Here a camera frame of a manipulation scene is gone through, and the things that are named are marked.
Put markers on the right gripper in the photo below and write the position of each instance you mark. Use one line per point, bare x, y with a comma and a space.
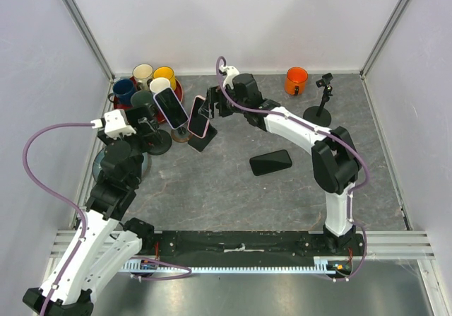
215, 95

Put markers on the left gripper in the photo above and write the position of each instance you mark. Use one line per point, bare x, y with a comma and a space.
138, 136

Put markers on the black phone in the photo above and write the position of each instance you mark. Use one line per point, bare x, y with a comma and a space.
270, 162
139, 116

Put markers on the black flat-base phone stand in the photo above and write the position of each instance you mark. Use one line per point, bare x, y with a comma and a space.
199, 144

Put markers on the black round-base phone stand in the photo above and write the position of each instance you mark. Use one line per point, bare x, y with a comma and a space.
319, 115

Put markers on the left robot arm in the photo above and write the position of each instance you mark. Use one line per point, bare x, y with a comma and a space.
84, 270

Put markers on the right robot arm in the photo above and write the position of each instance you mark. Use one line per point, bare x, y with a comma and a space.
334, 158

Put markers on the wooden round-base phone stand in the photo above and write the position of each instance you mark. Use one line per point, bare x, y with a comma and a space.
181, 135

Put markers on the phone in purple case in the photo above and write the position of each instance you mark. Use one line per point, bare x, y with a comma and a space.
171, 108

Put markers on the dark green mug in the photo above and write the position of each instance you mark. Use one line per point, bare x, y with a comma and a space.
142, 98

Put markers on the white mug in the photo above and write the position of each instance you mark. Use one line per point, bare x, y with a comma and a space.
159, 84

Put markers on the blue mug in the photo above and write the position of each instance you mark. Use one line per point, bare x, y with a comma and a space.
123, 90

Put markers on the yellow mug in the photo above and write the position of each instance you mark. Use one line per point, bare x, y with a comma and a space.
168, 73

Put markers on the blue ceramic plate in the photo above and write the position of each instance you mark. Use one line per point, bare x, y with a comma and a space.
97, 164

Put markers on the cream mug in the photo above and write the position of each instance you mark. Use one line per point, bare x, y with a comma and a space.
143, 74

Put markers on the orange mug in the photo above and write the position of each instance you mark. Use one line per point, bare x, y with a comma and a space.
295, 82

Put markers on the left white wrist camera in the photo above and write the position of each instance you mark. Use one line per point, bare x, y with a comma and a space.
115, 124

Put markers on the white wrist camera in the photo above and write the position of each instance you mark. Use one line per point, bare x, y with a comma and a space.
115, 124
228, 73

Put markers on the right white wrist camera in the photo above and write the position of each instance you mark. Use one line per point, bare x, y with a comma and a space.
228, 73

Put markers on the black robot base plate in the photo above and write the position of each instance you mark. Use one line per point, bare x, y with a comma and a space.
246, 248

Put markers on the grey slotted cable duct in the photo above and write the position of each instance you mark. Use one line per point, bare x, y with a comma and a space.
320, 266

